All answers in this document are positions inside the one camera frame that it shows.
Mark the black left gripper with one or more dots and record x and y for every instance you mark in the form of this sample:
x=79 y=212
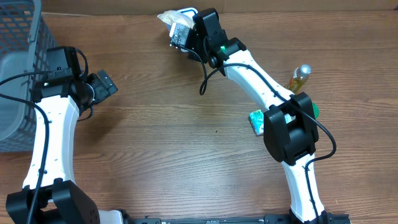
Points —
x=104 y=86

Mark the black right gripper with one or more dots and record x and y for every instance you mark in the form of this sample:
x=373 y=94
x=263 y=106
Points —
x=199 y=56

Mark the brown Pantree snack pouch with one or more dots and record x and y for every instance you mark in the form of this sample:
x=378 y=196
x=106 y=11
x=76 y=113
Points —
x=178 y=25

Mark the teal white carton pack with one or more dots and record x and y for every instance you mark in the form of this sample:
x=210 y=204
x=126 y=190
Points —
x=256 y=119

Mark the green white round jar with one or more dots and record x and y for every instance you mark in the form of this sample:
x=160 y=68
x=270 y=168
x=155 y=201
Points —
x=315 y=110

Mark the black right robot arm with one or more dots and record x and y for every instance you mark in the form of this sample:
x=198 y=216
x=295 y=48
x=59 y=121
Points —
x=290 y=127

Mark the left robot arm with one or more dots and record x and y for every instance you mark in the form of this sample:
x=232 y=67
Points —
x=49 y=193

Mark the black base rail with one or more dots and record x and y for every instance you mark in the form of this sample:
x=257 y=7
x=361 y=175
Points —
x=211 y=221

